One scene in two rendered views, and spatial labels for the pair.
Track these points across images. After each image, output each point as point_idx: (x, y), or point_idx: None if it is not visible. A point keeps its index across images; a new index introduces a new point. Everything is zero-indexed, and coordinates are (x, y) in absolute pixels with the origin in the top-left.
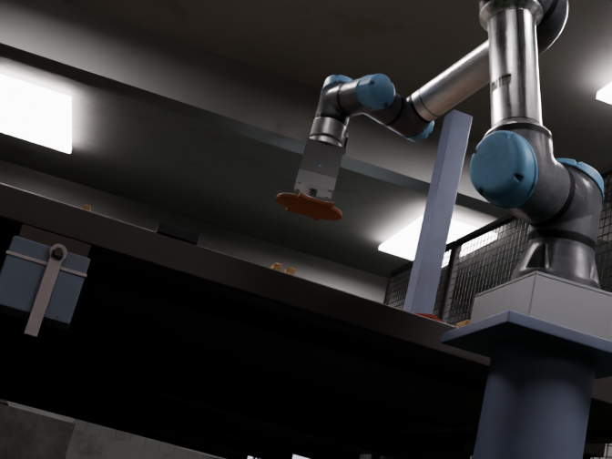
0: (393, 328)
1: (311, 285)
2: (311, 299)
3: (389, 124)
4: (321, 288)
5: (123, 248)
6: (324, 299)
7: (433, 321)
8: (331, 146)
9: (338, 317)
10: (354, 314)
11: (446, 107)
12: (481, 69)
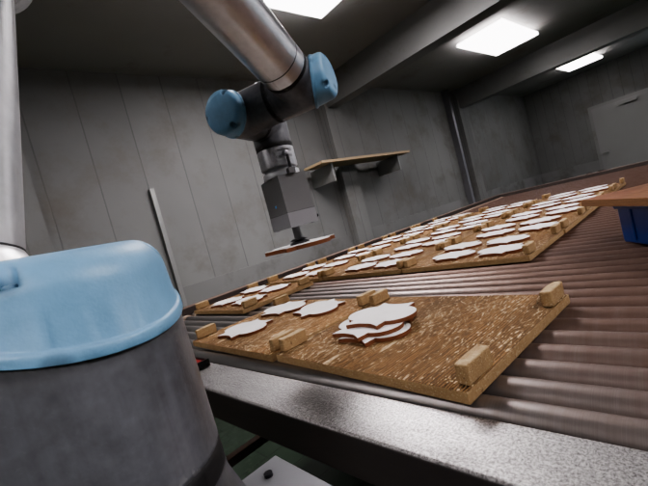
0: (304, 445)
1: (233, 402)
2: (239, 417)
3: (280, 121)
4: (239, 404)
5: None
6: (246, 415)
7: (337, 433)
8: (272, 181)
9: (261, 435)
10: (270, 430)
11: (267, 62)
12: (183, 0)
